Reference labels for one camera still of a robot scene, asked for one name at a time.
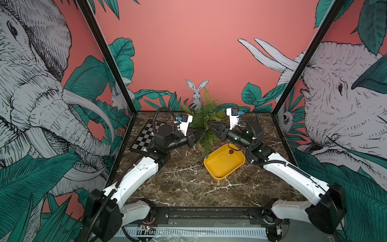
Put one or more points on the left black frame post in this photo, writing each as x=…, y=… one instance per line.
x=103, y=46

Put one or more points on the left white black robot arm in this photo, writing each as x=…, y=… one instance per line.
x=106, y=211

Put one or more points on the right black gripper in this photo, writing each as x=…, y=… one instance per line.
x=226, y=134

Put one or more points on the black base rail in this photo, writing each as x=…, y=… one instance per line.
x=208, y=215

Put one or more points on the yellow plastic tray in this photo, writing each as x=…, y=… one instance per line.
x=219, y=164

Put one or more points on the black white chessboard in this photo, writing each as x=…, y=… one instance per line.
x=143, y=139

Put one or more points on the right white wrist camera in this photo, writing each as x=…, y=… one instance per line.
x=233, y=114

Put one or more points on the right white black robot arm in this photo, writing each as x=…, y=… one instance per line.
x=325, y=205

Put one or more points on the right black frame post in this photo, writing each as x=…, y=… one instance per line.
x=328, y=20

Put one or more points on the black frame post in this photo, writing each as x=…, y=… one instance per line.
x=328, y=20
x=103, y=46

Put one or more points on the small green christmas tree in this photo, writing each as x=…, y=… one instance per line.
x=207, y=111

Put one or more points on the white slotted cable duct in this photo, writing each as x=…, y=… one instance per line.
x=215, y=232

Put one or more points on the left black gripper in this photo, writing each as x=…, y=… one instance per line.
x=190, y=140

